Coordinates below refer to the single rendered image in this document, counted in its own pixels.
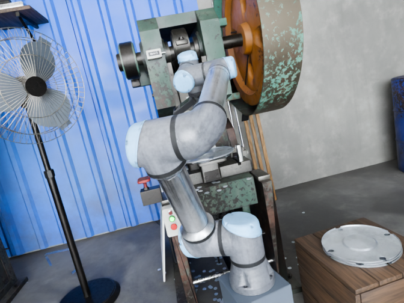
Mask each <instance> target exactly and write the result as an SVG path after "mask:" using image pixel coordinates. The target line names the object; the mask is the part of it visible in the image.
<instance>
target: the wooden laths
mask: <svg viewBox="0 0 404 303"><path fill-rule="evenodd" d="M211 3H212V7H213V0H211ZM234 111H235V115H236V120H237V125H238V129H239V134H240V139H241V143H242V146H243V147H244V149H245V146H244V143H243V138H242V132H241V129H240V124H239V119H238V115H237V110H236V108H235V107H234ZM256 121H257V126H258V130H259V135H260V140H261V144H262V149H263V154H264V158H265V164H266V169H267V172H268V174H269V175H270V179H271V180H272V186H273V190H274V197H275V200H277V196H276V193H275V188H274V183H273V179H272V173H271V168H270V165H269V159H268V154H267V150H266V145H265V139H264V136H263V131H262V125H261V122H260V116H259V114H256ZM249 122H250V125H251V130H252V135H253V139H254V144H255V148H256V153H257V159H258V162H259V167H260V169H261V170H263V171H264V168H263V163H262V158H261V154H260V149H259V144H258V140H257V135H256V129H255V126H254V120H253V116H252V115H250V116H249ZM244 125H245V130H246V135H247V139H248V144H249V150H250V153H251V159H252V164H253V167H254V169H255V170H257V169H258V168H257V163H256V158H255V154H254V149H253V144H252V140H251V135H250V131H249V126H248V121H244Z"/></svg>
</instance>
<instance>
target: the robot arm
mask: <svg viewBox="0 0 404 303"><path fill-rule="evenodd" d="M177 59H178V63H179V68H178V70H177V72H176V73H175V75H174V79H173V85H174V88H175V89H176V90H177V91H179V92H181V93H188V95H189V97H188V98H187V99H186V100H184V101H183V102H182V103H181V104H180V105H178V106H177V107H175V108H174V111H173V115H171V116H167V117H161V118H155V119H151V120H144V121H141V122H138V123H134V124H133V125H131V127H130V128H129V129H128V131H127V134H126V140H125V149H126V156H127V159H128V161H129V163H130V164H131V166H133V167H134V168H141V167H143V168H144V169H145V171H146V173H147V175H148V176H149V177H150V178H152V179H156V180H157V181H158V183H159V184H160V186H161V188H162V190H163V192H164V194H165V196H166V198H167V199H168V201H169V203H170V205H171V207H172V208H173V211H174V212H175V214H176V216H177V218H178V219H179V221H180V223H181V226H180V228H179V233H178V239H179V242H180V249H181V250H182V252H183V253H184V255H185V256H187V257H193V258H201V257H222V256H230V260H231V266H230V275H229V280H230V285H231V288H232V289H233V290H234V291H235V292H236V293H238V294H240V295H245V296H255V295H261V294H262V293H265V292H267V291H268V290H270V289H271V288H272V287H273V285H274V283H275V275H274V271H273V269H272V267H271V265H270V264H269V262H268V260H267V258H266V255H265V249H264V244H263V238H262V230H261V228H260V224H259V221H258V219H257V218H256V217H255V216H254V215H252V214H250V213H247V212H232V213H229V214H226V215H225V216H224V217H223V219H222V220H217V221H214V218H213V217H212V215H211V214H209V213H207V212H205V210H204V207H203V205H202V203H201V201H200V199H199V196H198V194H197V192H196V190H195V188H194V185H193V183H192V180H191V178H190V176H189V174H188V172H187V169H186V167H185V165H186V161H188V160H192V159H196V158H199V157H200V156H202V155H204V154H205V153H207V152H208V151H209V150H210V149H211V148H212V147H213V146H214V145H215V144H216V143H217V142H218V140H219V139H220V137H221V136H222V134H223V132H224V130H225V127H226V124H227V113H226V110H225V102H226V97H227V90H228V82H229V79H233V78H235V77H236V76H237V68H236V63H235V60H234V58H233V57H232V56H229V57H222V58H219V59H216V60H211V61H206V62H203V63H199V61H198V57H197V53H196V52H195V51H194V50H187V51H184V52H182V53H180V54H179V55H178V56H177ZM190 107H192V110H191V111H189V112H185V111H186V110H187V109H189V108H190ZM184 112H185V113H184Z"/></svg>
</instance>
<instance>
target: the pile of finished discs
mask: <svg viewBox="0 0 404 303"><path fill-rule="evenodd" d="M322 247H323V250H324V252H325V253H326V254H327V255H328V256H331V257H330V258H332V259H333V260H335V261H337V262H339V263H342V264H344V265H349V266H354V267H359V268H378V267H382V266H386V265H388V264H392V263H394V262H396V261H397V260H398V259H399V258H400V257H401V256H402V253H403V248H402V243H401V241H400V239H399V238H398V237H397V236H396V235H395V234H390V233H389V232H388V231H387V230H384V229H383V228H379V227H374V226H370V225H344V226H341V227H340V228H333V229H331V230H329V231H327V232H326V233H325V234H324V235H323V237H322ZM385 263H388V264H385Z"/></svg>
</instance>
